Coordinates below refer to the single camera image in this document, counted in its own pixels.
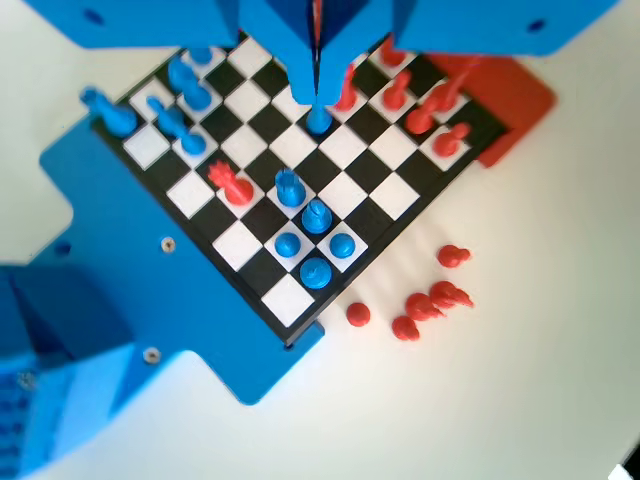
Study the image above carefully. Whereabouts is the red chess queen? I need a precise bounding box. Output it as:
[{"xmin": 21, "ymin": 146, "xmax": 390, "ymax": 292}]
[{"xmin": 207, "ymin": 160, "xmax": 255, "ymax": 206}]

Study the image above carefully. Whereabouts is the blue base plate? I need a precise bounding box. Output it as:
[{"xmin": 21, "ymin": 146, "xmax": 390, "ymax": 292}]
[{"xmin": 38, "ymin": 114, "xmax": 326, "ymax": 407}]

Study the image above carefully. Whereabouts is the red base plate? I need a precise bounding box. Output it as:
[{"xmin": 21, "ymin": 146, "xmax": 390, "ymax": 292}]
[{"xmin": 429, "ymin": 53, "xmax": 559, "ymax": 169}]

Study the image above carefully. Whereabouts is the red chess bishop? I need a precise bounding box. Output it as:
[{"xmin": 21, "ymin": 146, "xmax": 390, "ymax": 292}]
[{"xmin": 332, "ymin": 64, "xmax": 359, "ymax": 112}]

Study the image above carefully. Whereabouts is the red chess rook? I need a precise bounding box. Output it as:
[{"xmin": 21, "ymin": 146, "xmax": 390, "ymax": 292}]
[{"xmin": 378, "ymin": 37, "xmax": 409, "ymax": 69}]

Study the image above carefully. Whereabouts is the blue chess bishop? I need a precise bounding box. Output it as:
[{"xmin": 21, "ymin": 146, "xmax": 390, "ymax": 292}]
[
  {"xmin": 301, "ymin": 198, "xmax": 332, "ymax": 235},
  {"xmin": 167, "ymin": 58, "xmax": 211, "ymax": 114}
]

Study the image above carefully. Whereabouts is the blue chess rook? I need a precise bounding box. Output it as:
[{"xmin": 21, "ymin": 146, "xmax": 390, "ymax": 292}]
[
  {"xmin": 274, "ymin": 168, "xmax": 306, "ymax": 209},
  {"xmin": 79, "ymin": 85, "xmax": 139, "ymax": 139}
]

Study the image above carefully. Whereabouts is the black and white chessboard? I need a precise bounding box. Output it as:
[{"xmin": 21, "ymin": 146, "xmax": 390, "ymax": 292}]
[{"xmin": 92, "ymin": 32, "xmax": 511, "ymax": 346}]

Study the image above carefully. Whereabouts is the red chess pawn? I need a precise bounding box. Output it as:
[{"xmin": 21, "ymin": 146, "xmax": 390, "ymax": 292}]
[
  {"xmin": 432, "ymin": 122, "xmax": 472, "ymax": 159},
  {"xmin": 346, "ymin": 302, "xmax": 372, "ymax": 329},
  {"xmin": 404, "ymin": 94, "xmax": 441, "ymax": 136},
  {"xmin": 437, "ymin": 244, "xmax": 472, "ymax": 269},
  {"xmin": 382, "ymin": 69, "xmax": 414, "ymax": 111},
  {"xmin": 391, "ymin": 315, "xmax": 420, "ymax": 342}
]

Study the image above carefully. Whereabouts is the red chess king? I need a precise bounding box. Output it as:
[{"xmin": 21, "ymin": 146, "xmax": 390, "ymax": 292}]
[{"xmin": 427, "ymin": 59, "xmax": 471, "ymax": 114}]

